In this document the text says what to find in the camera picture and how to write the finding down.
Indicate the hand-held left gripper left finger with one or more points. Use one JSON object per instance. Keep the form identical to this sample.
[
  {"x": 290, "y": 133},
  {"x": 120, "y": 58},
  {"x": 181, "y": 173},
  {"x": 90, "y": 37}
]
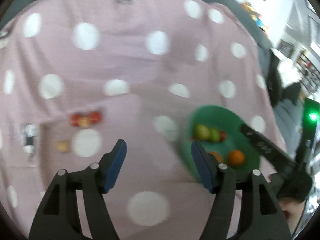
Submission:
[{"x": 115, "y": 166}]

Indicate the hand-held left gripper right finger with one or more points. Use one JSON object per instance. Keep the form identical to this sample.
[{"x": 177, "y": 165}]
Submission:
[{"x": 202, "y": 167}]

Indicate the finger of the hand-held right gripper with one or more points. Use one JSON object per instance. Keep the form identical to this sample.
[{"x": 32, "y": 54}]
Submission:
[{"x": 262, "y": 145}]

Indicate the orange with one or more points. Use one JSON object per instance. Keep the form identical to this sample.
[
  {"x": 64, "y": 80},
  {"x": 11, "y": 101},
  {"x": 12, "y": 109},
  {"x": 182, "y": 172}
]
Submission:
[
  {"x": 236, "y": 158},
  {"x": 217, "y": 157}
]

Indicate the green round fruit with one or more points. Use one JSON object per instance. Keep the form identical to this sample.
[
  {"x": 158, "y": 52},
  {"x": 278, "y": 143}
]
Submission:
[{"x": 214, "y": 135}]

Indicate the yellow-green fruit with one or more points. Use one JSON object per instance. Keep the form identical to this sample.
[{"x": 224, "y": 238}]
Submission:
[{"x": 202, "y": 131}]

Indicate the green plastic plate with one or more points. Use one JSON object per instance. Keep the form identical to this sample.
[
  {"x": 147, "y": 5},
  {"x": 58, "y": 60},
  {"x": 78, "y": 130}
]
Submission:
[{"x": 220, "y": 116}]

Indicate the person's right hand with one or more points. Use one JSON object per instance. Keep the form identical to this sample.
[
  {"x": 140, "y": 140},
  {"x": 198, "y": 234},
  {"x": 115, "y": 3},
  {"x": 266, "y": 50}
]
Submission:
[{"x": 292, "y": 210}]

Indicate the small red tomato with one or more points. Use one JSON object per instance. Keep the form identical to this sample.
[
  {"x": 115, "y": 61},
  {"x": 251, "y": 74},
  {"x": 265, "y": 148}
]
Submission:
[
  {"x": 95, "y": 117},
  {"x": 75, "y": 119}
]

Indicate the small yellow fruit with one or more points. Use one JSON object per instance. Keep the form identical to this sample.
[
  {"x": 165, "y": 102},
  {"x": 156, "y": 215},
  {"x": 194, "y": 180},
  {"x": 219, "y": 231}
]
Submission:
[{"x": 62, "y": 146}]

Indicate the pink polka dot blanket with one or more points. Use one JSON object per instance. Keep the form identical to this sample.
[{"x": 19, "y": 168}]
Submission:
[{"x": 125, "y": 67}]

